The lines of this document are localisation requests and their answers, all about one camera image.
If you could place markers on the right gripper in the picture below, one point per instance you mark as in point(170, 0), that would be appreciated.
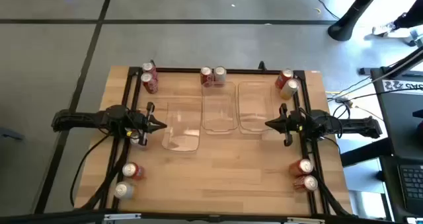
point(294, 123)

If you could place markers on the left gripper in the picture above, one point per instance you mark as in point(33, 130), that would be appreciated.
point(140, 121)

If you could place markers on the red-orange soda can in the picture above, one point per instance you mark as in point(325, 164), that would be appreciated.
point(130, 170)
point(304, 166)
point(136, 142)
point(283, 79)

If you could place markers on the clear plastic bin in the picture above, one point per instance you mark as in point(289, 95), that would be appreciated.
point(219, 118)
point(181, 128)
point(254, 111)

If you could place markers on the dark red soda can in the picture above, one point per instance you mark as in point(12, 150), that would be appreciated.
point(309, 183)
point(148, 66)
point(206, 72)
point(150, 83)

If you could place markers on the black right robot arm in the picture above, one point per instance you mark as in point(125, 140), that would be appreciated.
point(350, 125)

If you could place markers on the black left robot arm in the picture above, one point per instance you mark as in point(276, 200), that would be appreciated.
point(82, 120)

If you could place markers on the black support beam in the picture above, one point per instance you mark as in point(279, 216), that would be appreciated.
point(363, 153)

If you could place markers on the black side desk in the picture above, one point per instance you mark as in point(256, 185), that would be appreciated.
point(396, 125)

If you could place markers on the yellow floor scrap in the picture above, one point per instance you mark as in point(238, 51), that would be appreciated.
point(318, 10)

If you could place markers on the white printed label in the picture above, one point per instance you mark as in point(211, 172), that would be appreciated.
point(400, 86)

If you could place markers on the black diagonal pole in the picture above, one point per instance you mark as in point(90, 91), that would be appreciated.
point(401, 63)

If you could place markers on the black crossbar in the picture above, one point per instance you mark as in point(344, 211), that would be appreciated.
point(49, 219)

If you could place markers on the person's shoe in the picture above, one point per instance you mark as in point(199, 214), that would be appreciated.
point(383, 28)

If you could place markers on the grey floor object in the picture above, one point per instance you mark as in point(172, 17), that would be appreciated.
point(11, 134)

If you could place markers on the black keyboard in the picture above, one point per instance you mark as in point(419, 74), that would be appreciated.
point(413, 184)

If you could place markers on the person's leg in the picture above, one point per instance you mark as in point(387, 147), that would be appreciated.
point(413, 16)

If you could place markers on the small black frame clamp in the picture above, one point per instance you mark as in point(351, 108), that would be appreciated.
point(152, 64)
point(262, 65)

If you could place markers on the black aluminium table frame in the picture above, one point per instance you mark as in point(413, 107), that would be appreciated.
point(231, 70)

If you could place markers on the silver bracket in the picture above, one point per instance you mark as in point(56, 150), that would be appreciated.
point(305, 221)
point(122, 216)

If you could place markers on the small black camera box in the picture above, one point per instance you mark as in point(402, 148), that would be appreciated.
point(214, 218)

